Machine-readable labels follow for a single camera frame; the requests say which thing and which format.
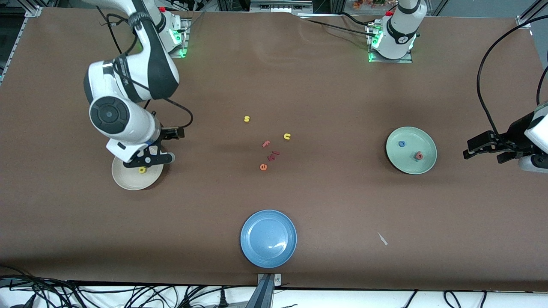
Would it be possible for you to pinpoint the beige brown plate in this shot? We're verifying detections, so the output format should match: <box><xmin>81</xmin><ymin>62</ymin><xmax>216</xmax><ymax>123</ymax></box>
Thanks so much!
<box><xmin>111</xmin><ymin>148</ymin><xmax>164</xmax><ymax>191</ymax></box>

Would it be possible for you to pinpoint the grey metal box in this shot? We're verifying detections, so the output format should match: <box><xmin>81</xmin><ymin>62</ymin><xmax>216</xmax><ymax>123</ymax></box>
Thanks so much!
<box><xmin>250</xmin><ymin>0</ymin><xmax>314</xmax><ymax>14</ymax></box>

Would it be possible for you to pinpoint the aluminium frame profile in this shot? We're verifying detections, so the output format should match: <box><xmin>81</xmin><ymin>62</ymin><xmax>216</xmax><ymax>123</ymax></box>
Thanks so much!
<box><xmin>0</xmin><ymin>0</ymin><xmax>43</xmax><ymax>84</ymax></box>
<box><xmin>516</xmin><ymin>0</ymin><xmax>548</xmax><ymax>30</ymax></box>

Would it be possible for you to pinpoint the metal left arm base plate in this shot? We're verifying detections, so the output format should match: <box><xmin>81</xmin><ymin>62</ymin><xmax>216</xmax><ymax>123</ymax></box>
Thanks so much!
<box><xmin>366</xmin><ymin>24</ymin><xmax>414</xmax><ymax>64</ymax></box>

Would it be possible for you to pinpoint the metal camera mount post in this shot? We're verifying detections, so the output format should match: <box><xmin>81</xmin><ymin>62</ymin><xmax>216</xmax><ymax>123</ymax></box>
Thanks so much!
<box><xmin>246</xmin><ymin>273</ymin><xmax>283</xmax><ymax>308</ymax></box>

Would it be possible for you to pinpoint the table cover sheet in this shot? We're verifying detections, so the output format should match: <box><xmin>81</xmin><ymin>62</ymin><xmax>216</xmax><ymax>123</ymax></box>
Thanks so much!
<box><xmin>0</xmin><ymin>6</ymin><xmax>548</xmax><ymax>292</ymax></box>

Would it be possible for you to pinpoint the thick black floor cable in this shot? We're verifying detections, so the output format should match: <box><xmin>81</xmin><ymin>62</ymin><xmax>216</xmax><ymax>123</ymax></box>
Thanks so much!
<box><xmin>0</xmin><ymin>265</ymin><xmax>58</xmax><ymax>296</ymax></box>

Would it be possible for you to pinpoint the blue plate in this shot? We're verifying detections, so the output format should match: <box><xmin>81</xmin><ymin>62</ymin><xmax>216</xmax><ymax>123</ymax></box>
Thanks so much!
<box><xmin>240</xmin><ymin>209</ymin><xmax>298</xmax><ymax>269</ymax></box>

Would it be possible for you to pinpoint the pale green plate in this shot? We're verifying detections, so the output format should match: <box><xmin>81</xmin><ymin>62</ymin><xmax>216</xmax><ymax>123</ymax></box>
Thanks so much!
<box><xmin>386</xmin><ymin>127</ymin><xmax>438</xmax><ymax>175</ymax></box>

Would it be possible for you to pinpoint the black cable on table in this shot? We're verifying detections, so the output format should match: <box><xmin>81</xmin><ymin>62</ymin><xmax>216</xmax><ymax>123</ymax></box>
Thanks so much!
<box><xmin>298</xmin><ymin>12</ymin><xmax>377</xmax><ymax>37</ymax></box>

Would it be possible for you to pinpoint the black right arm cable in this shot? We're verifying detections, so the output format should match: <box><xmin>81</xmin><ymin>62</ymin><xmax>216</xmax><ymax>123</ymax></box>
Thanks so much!
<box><xmin>96</xmin><ymin>5</ymin><xmax>194</xmax><ymax>129</ymax></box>

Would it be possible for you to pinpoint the orange flower decoration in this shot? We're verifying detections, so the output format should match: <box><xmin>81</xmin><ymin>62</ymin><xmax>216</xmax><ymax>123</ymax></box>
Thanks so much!
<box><xmin>353</xmin><ymin>0</ymin><xmax>388</xmax><ymax>10</ymax></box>

